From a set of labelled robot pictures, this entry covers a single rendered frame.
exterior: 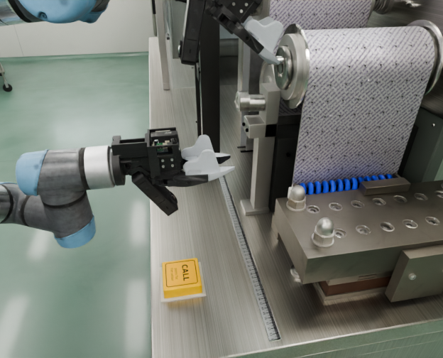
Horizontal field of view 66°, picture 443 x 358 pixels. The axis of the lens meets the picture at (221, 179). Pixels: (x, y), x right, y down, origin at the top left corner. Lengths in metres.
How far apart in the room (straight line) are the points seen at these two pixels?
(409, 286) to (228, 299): 0.31
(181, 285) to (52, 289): 1.42
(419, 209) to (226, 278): 0.39
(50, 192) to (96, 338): 1.20
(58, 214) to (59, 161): 0.10
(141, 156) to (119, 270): 1.42
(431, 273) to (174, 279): 0.44
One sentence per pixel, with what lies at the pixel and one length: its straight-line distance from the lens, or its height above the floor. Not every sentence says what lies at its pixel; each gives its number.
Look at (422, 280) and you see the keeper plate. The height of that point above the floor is 0.96.
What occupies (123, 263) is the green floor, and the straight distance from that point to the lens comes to 2.01.
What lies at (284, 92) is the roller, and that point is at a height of 1.21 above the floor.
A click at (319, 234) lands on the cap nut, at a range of 0.57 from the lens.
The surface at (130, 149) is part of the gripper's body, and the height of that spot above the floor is 1.15.
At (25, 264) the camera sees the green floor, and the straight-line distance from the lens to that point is 2.21.
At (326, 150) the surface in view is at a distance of 0.70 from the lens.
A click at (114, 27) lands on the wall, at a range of 6.21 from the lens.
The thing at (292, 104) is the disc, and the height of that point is 1.19.
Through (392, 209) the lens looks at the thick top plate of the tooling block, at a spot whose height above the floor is 1.03.
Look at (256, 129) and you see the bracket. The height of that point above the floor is 1.13.
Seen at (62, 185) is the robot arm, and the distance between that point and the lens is 0.62.
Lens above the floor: 1.42
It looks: 33 degrees down
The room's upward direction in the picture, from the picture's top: straight up
